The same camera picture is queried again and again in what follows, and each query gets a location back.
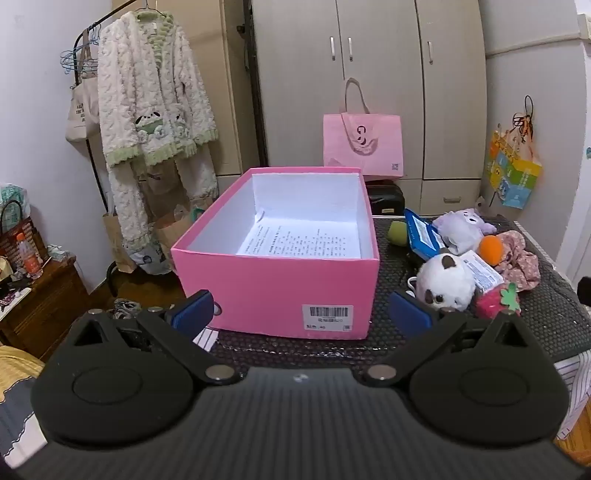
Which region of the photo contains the green and white tissue pack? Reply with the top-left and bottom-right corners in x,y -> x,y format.
0,184 -> 31,232

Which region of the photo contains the blue tissue packet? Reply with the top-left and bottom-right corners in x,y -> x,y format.
404,209 -> 446,259

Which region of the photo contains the beige cabinet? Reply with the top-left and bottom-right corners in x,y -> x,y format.
111,0 -> 269,177

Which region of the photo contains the woven basket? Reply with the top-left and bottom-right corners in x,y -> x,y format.
0,200 -> 38,268

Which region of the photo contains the orange drink bottle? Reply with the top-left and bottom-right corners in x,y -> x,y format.
16,232 -> 44,278

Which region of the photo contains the floral fabric scrunchie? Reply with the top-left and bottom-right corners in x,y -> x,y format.
496,230 -> 541,291

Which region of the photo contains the white plush toy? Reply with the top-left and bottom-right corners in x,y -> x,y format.
416,251 -> 476,311

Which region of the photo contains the black suitcase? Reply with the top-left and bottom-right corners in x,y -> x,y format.
367,182 -> 407,215

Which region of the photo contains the wooden nightstand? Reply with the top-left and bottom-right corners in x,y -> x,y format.
0,256 -> 90,363

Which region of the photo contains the canvas tote bag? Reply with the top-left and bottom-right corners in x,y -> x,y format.
65,44 -> 100,144

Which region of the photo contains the brown paper bag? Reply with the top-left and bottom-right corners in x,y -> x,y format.
152,203 -> 206,268
102,210 -> 139,273

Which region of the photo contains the white and blue packet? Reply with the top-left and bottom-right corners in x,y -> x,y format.
462,250 -> 505,294

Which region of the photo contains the colourful paper bag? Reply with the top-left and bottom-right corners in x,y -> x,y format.
482,96 -> 543,210

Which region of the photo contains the grey wardrobe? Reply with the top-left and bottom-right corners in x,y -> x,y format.
249,0 -> 489,217

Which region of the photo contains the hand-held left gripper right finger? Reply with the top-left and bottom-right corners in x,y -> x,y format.
365,292 -> 532,386

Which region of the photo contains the pink cardboard box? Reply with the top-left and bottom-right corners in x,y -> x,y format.
171,167 -> 380,340

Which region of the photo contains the pink tote bag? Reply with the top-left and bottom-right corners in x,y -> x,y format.
322,78 -> 403,181

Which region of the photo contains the orange carrot plush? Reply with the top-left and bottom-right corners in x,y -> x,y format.
478,235 -> 504,266

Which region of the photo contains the purple plush toy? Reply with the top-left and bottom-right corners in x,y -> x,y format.
431,208 -> 497,256

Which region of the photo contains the yellow quilt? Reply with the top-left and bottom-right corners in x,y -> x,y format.
0,344 -> 47,457

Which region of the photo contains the black mesh mat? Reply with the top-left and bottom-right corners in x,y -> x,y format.
210,215 -> 591,365

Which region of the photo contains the pink strawberry plush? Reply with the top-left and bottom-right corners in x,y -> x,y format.
475,282 -> 522,319

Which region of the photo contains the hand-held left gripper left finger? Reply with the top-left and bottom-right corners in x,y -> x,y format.
70,290 -> 237,385

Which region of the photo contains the striped cloth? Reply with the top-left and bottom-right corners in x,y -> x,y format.
554,351 -> 591,439

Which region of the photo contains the black clothes rack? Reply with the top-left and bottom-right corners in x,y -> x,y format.
82,0 -> 160,301

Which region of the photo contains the cream fluffy robe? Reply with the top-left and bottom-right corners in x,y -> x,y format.
96,9 -> 220,274

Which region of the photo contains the printed paper sheet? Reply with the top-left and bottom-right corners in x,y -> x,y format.
236,222 -> 362,259

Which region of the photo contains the bunch of wire hangers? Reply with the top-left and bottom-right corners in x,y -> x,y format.
60,23 -> 100,75

